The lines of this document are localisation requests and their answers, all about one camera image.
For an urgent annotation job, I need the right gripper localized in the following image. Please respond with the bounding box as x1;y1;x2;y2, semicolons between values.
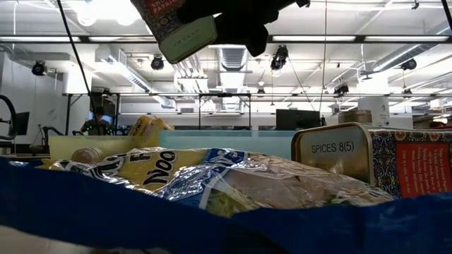
176;0;297;57

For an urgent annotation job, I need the patterned red spice tin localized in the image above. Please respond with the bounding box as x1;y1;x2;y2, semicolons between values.
130;0;219;65
291;122;452;198

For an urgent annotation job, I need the pale yellow ramen pack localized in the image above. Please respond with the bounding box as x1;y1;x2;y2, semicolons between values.
152;118;174;149

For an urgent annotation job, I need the orange yellow ramen pack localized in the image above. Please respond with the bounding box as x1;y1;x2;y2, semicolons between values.
127;115;158;138

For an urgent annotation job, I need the black monitor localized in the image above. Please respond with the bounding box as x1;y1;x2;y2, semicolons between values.
275;109;321;131
16;111;31;137

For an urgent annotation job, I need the teal plastic bin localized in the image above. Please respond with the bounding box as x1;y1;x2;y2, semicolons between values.
158;129;296;160

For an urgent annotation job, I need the blue yellow ramen pack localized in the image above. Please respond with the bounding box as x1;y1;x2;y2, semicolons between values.
0;146;452;254

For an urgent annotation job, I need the yellow plastic bin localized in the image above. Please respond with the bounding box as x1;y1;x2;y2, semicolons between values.
48;135;162;162

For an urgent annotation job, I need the person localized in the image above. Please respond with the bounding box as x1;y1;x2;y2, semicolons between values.
80;105;114;137

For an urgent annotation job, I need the round tan ridged object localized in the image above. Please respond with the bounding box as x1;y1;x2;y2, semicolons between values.
71;147;104;165

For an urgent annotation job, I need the background black frame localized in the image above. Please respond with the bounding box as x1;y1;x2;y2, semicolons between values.
63;92;252;131

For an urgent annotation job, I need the black aluminium table frame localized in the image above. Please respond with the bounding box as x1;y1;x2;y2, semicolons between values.
0;34;452;44

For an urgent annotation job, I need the thin vertical rope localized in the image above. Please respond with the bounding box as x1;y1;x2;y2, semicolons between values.
321;0;328;114

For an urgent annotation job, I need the black hanging cable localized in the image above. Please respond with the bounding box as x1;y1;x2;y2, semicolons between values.
56;0;104;137

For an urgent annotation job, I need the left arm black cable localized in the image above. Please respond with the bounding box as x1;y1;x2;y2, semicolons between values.
0;94;18;141

